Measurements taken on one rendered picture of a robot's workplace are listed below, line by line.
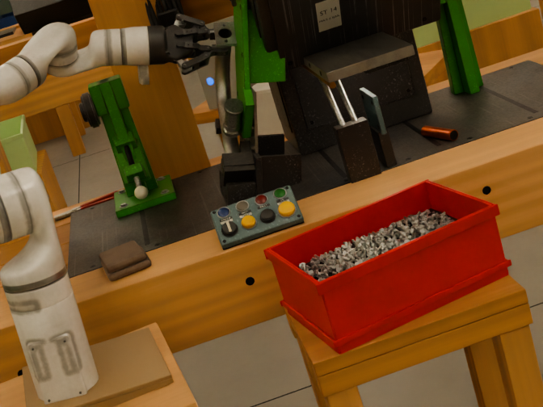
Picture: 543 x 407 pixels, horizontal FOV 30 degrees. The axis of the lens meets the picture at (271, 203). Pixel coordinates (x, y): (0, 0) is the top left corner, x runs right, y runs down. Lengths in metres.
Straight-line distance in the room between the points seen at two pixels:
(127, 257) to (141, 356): 0.28
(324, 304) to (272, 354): 1.90
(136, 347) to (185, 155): 0.80
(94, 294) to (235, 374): 1.61
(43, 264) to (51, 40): 0.63
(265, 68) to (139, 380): 0.71
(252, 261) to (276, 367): 1.55
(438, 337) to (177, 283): 0.47
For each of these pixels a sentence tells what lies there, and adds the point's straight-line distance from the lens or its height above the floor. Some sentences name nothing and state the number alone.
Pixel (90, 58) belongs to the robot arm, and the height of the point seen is 1.24.
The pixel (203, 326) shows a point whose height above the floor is 0.78.
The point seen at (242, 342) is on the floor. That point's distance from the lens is 3.52.
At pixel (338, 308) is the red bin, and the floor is 0.87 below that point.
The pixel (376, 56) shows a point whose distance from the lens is 1.78.
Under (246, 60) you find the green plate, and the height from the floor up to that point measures 1.16.
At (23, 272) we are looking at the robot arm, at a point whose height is 1.07.
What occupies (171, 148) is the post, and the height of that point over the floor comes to 0.96.
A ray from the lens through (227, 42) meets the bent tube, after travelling 1.98.
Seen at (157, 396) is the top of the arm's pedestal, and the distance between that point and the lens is 1.47.
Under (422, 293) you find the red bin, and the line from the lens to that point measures 1.55.
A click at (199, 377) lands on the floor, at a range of 3.39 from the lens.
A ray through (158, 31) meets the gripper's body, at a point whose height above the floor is 1.25.
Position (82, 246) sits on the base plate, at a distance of 2.04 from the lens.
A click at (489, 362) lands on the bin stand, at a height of 0.58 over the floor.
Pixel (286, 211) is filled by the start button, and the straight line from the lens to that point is 1.75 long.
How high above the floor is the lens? 1.50
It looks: 18 degrees down
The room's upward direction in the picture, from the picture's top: 17 degrees counter-clockwise
